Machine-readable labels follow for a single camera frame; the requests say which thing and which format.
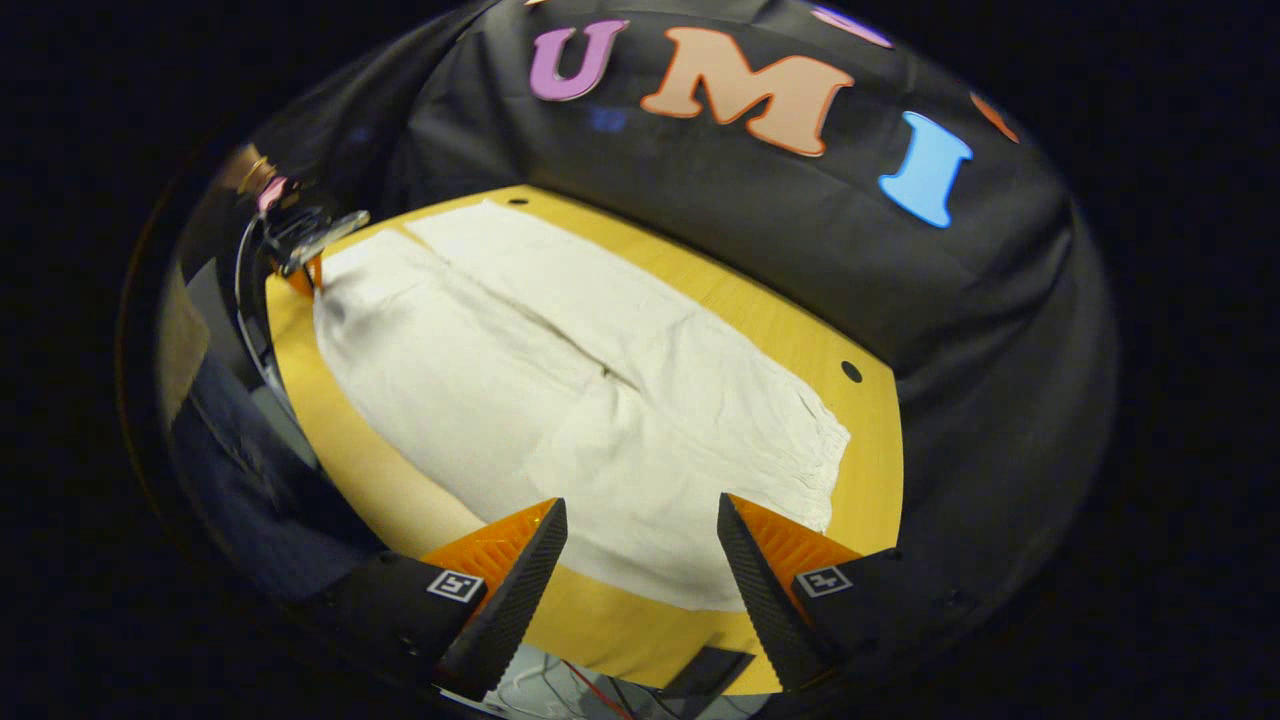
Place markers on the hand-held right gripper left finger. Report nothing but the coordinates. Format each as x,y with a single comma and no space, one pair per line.
520,600

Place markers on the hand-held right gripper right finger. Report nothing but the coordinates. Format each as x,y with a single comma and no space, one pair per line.
765,600

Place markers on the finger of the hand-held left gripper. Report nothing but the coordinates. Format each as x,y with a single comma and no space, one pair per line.
304,277

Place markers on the cream white jeans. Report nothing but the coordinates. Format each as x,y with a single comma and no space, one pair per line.
560,400

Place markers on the person's dark clothing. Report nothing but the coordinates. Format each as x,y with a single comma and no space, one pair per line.
260,480

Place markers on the black backdrop cloth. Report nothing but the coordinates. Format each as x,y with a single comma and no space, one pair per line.
800,250

